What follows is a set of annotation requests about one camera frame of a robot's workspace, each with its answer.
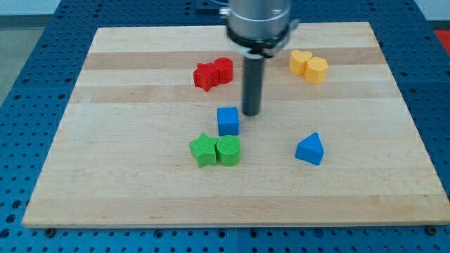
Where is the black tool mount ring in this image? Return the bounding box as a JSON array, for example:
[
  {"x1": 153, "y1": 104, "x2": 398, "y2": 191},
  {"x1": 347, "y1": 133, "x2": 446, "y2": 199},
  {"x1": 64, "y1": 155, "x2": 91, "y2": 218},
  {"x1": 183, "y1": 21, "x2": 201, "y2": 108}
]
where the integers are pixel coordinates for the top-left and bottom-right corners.
[{"x1": 226, "y1": 19, "x2": 299, "y2": 58}]

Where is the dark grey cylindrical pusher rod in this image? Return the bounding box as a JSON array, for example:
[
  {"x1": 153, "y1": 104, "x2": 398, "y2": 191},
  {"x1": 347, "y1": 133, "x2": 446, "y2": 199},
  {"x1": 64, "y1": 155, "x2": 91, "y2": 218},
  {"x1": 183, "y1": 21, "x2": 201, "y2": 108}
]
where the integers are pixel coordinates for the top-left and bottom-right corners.
[{"x1": 242, "y1": 57, "x2": 264, "y2": 117}]

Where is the blue cube block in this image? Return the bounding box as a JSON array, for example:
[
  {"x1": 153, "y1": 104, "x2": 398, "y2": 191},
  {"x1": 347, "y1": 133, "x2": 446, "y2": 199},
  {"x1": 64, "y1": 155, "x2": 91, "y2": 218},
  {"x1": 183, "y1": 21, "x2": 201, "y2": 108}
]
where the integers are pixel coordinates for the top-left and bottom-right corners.
[{"x1": 217, "y1": 107, "x2": 239, "y2": 136}]

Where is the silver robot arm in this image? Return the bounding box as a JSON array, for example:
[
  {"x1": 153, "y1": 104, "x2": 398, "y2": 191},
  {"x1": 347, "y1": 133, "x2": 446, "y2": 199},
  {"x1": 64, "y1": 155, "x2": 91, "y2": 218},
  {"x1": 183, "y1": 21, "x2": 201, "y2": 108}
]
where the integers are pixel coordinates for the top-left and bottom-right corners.
[{"x1": 219, "y1": 0, "x2": 299, "y2": 117}]

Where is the red cylinder block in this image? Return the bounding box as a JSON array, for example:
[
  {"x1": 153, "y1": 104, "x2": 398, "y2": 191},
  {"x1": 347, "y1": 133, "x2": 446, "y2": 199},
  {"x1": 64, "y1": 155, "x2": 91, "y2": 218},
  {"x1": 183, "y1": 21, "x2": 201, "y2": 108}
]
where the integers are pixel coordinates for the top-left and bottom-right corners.
[{"x1": 213, "y1": 57, "x2": 233, "y2": 84}]

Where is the yellow heart block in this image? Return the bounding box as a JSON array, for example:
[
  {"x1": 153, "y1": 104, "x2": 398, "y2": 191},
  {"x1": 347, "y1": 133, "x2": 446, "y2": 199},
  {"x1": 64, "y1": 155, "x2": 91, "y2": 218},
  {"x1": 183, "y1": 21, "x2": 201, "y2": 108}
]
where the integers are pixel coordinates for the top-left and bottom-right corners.
[{"x1": 288, "y1": 50, "x2": 312, "y2": 75}]

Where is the red star block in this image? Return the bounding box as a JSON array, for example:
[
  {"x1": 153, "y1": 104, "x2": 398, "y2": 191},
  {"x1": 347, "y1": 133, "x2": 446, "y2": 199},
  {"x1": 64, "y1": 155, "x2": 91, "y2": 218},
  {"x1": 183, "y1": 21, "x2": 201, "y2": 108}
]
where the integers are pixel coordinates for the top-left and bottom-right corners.
[{"x1": 193, "y1": 62, "x2": 219, "y2": 91}]

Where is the yellow hexagon block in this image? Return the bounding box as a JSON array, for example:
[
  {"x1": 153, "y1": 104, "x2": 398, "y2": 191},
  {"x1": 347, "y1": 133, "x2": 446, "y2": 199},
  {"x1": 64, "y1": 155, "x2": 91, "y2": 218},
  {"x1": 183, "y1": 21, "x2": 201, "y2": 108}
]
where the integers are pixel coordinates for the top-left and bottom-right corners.
[{"x1": 304, "y1": 57, "x2": 328, "y2": 84}]

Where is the green cylinder block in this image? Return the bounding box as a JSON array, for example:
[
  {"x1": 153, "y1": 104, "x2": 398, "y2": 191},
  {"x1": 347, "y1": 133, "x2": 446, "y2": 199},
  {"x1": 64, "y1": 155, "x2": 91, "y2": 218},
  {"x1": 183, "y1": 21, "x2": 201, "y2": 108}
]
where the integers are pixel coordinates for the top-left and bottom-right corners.
[{"x1": 216, "y1": 135, "x2": 241, "y2": 167}]

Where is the green star block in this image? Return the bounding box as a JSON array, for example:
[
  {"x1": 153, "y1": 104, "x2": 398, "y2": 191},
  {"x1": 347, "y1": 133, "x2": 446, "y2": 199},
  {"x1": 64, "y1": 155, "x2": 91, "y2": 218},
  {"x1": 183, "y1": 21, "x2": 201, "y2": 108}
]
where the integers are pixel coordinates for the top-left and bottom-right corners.
[{"x1": 189, "y1": 132, "x2": 219, "y2": 168}]

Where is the blue triangular prism block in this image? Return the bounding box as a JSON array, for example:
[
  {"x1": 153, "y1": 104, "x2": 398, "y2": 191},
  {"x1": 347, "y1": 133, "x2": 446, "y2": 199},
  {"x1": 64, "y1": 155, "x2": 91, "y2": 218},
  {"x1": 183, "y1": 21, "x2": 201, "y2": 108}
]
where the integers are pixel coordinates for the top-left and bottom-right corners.
[{"x1": 295, "y1": 132, "x2": 325, "y2": 165}]

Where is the light wooden board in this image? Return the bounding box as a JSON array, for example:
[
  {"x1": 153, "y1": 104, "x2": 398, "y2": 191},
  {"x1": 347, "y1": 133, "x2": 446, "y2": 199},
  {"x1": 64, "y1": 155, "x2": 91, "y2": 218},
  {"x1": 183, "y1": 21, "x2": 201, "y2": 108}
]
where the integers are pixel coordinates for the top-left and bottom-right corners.
[{"x1": 22, "y1": 22, "x2": 449, "y2": 228}]

